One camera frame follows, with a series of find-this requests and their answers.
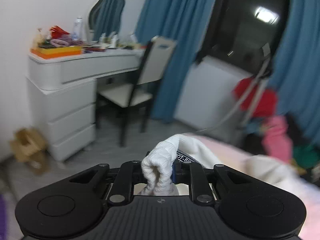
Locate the black and white chair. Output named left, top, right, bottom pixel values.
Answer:
left=95, top=36, right=177, bottom=147

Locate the black garment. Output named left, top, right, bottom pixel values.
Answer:
left=241, top=114, right=310, bottom=155

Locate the orange box on table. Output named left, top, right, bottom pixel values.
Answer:
left=30, top=46, right=82, bottom=60

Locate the brown cardboard box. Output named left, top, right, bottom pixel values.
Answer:
left=9, top=127, right=48, bottom=175

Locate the right blue curtain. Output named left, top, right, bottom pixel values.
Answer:
left=269, top=0, right=319, bottom=145

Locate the pink garment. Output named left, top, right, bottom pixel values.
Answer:
left=262, top=115, right=293, bottom=163

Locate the vanity mirror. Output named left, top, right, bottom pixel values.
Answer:
left=88, top=0, right=125, bottom=41

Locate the blue curtain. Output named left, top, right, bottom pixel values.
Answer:
left=134, top=0, right=222, bottom=124
left=269, top=0, right=319, bottom=145

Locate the left blue curtain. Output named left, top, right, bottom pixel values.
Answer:
left=134, top=0, right=222, bottom=124

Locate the green garment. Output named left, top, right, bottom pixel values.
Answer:
left=293, top=144, right=319, bottom=169

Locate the red garment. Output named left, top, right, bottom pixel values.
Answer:
left=233, top=77, right=278, bottom=118

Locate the silver tripod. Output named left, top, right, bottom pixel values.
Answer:
left=195, top=42, right=272, bottom=133

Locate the dark window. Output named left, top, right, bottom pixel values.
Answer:
left=196, top=0, right=290, bottom=73

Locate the white dressing table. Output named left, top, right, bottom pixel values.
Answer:
left=27, top=49, right=143, bottom=162

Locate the white knit sweater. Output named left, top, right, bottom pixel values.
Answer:
left=138, top=133, right=320, bottom=197

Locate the pastel rainbow bed sheet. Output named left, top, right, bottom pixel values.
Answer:
left=186, top=133, right=319, bottom=239

